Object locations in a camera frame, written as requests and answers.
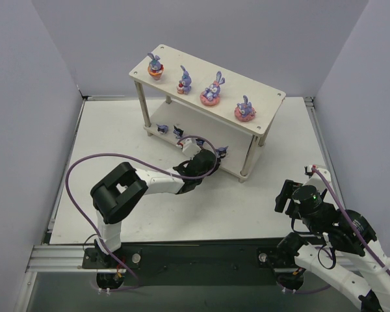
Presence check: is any black loop cable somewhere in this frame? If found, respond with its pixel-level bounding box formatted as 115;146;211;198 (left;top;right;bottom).
317;246;338;270

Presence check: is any light wooden two-tier shelf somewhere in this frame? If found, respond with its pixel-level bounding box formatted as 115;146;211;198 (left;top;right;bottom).
129;45;286;183

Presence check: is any large bunny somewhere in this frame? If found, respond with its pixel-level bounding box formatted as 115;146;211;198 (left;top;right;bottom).
200;71;225;107

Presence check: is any purple imp figure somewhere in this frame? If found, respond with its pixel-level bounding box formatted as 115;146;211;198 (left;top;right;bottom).
157;124;169;134

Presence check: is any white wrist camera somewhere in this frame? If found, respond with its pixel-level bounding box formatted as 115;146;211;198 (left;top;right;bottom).
176;138;202;159
304;164;332;193

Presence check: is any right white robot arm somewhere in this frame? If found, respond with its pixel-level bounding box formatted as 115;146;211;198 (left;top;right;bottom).
275;175;390;311

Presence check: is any purple-headed figure black bow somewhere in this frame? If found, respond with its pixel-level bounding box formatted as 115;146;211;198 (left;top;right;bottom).
216;146;229;159

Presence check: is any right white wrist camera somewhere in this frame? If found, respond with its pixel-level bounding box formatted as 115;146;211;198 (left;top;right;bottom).
304;164;332;193

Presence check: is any black-headed figure purple bow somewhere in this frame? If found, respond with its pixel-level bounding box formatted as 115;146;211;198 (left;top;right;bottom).
196;138;205;148

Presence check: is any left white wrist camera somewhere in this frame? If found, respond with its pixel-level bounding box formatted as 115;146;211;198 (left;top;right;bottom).
176;138;202;159

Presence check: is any black imp figure front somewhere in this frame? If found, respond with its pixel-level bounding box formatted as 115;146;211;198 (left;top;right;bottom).
173;125;184;140

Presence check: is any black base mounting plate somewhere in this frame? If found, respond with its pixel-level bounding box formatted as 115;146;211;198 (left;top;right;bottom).
82;238;305;290

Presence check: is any purple bunny with red cake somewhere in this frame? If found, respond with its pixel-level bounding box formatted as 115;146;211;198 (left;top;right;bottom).
177;65;192;95

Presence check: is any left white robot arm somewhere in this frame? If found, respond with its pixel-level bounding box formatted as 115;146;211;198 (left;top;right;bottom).
90;149;220;255

